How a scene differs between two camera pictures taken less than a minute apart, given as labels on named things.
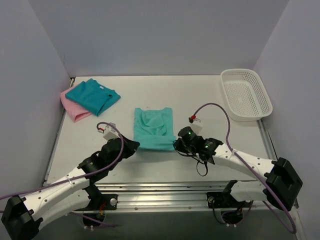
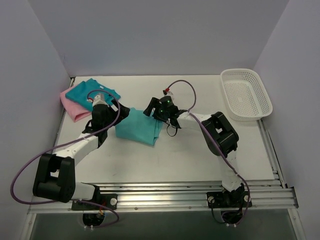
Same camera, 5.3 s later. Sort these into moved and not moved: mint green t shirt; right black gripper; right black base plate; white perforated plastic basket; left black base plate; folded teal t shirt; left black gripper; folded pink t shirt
Moved: left black gripper; right black gripper; mint green t shirt
Not moved: right black base plate; left black base plate; folded pink t shirt; folded teal t shirt; white perforated plastic basket
